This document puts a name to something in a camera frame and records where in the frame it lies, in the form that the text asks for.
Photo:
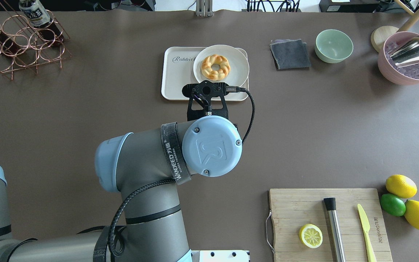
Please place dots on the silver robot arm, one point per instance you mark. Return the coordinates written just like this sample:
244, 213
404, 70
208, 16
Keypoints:
145, 168

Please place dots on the cream serving tray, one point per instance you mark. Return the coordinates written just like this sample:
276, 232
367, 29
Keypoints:
182, 66

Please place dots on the dark grey folded cloth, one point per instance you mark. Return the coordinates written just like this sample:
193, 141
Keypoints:
289, 54

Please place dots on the wooden cutting board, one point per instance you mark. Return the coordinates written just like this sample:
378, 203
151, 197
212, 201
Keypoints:
292, 208

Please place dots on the white mounting pillar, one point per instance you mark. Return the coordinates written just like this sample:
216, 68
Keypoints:
220, 256

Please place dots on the halved lemon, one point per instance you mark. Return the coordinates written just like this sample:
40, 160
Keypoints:
311, 235

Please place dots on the mint green bowl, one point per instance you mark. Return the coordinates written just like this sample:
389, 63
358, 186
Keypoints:
333, 46

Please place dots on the wooden mug tree stand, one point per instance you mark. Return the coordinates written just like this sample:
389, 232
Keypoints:
381, 34

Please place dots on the green lime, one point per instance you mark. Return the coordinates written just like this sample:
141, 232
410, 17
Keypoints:
392, 204

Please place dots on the whole yellow lemon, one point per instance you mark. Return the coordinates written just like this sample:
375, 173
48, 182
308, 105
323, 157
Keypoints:
401, 186

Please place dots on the yellow plastic knife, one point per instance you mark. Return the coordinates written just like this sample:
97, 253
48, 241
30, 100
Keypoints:
371, 257

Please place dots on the pink ice bowl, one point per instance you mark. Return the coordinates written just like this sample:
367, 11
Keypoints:
405, 75

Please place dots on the metal ice scoop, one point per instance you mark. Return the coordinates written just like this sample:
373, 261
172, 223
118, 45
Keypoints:
406, 55

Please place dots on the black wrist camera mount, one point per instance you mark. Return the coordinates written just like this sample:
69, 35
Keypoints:
200, 95

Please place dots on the braided ring pastry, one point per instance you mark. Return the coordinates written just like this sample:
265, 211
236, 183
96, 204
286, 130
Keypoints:
215, 67

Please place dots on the aluminium frame post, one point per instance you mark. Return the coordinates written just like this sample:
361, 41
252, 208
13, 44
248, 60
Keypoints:
204, 8

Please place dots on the copper wire bottle rack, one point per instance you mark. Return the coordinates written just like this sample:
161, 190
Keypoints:
33, 52

